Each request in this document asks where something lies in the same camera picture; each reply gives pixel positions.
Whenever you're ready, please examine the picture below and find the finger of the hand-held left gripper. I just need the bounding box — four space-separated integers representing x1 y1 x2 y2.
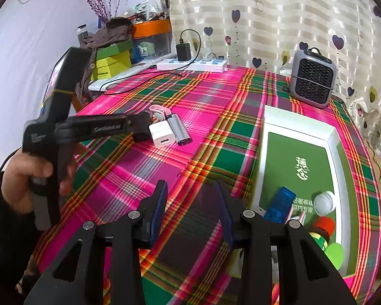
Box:
129 125 153 143
124 110 152 126

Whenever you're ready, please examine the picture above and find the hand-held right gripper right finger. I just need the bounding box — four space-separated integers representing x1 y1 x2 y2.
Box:
212 180 358 305

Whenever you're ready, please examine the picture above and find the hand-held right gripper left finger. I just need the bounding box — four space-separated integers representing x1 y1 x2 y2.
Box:
24 180 169 305

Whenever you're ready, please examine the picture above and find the white charger plug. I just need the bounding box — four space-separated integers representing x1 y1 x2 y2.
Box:
149 121 178 148

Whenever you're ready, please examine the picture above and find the blue translucent case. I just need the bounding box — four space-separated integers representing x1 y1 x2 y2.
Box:
263 187 296 224

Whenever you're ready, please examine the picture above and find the pink carabiner clip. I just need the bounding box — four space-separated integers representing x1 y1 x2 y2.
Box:
290 208 308 226

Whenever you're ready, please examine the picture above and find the green white-edged box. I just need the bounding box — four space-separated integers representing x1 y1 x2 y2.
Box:
252 104 373 288

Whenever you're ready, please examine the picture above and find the white round container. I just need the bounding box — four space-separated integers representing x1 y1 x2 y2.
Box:
314 191 335 216

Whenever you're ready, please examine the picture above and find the red-capped brown bottle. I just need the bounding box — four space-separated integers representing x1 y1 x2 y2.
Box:
308 217 335 248

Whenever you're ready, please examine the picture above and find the green and white mushroom stand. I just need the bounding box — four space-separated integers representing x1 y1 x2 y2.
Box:
324 242 345 270

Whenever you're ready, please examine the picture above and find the person's left forearm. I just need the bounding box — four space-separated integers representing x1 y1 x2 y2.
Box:
0 149 51 305

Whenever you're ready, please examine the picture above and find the person's left hand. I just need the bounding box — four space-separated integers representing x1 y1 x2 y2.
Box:
1 141 87 217

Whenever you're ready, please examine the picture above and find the pink plastic clip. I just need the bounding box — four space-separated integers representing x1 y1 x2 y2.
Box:
149 105 172 124

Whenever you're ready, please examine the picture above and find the silver power bank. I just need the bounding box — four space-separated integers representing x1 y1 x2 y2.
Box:
167 113 192 146

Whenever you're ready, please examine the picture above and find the yellow-green cardboard box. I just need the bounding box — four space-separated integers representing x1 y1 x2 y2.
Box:
92 51 131 78

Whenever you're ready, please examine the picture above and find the black-lidded jar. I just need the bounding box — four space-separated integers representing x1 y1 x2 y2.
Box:
76 25 89 45

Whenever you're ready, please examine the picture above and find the dark green cardboard box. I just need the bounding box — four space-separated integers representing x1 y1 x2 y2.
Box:
95 40 134 61

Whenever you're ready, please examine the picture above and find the brown cloth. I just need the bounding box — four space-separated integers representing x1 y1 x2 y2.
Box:
73 17 134 105

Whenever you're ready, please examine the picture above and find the pink green plaid tablecloth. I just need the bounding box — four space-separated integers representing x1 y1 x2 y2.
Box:
28 64 381 305

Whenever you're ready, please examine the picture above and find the white power strip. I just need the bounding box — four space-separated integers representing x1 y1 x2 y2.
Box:
156 58 228 72

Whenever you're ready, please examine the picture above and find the black power adapter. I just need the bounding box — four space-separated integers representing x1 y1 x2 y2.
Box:
176 42 191 62

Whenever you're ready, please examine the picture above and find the orange-lidded clear container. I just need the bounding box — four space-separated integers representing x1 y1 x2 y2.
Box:
130 19 172 64

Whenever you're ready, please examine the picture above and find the pile of small sundries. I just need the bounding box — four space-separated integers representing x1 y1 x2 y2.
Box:
124 0 170 23

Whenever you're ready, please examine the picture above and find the beige cloth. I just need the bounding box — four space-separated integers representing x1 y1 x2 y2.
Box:
367 140 381 185

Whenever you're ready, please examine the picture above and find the grey portable heater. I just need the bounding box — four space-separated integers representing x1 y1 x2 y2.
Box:
288 48 338 107

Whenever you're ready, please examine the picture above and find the heart print curtain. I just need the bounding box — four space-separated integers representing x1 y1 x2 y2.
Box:
165 0 381 159

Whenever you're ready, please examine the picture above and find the black cable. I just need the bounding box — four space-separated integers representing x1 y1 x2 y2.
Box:
103 29 201 95

